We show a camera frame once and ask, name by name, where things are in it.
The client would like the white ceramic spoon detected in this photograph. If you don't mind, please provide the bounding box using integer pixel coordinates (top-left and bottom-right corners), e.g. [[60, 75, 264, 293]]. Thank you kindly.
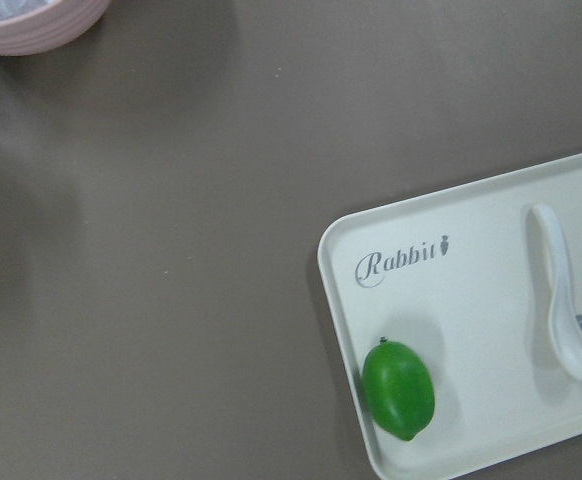
[[530, 204, 582, 382]]

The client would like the pink bowl with ice cubes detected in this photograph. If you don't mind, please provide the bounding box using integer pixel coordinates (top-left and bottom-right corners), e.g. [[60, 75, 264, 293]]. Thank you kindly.
[[0, 0, 112, 56]]

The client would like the cream rabbit tray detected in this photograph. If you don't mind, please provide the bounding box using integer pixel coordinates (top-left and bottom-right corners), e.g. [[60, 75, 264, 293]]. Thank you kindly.
[[317, 154, 582, 479]]

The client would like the green lime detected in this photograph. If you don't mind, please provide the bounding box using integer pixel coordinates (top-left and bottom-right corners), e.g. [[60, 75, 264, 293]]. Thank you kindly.
[[362, 337, 435, 441]]

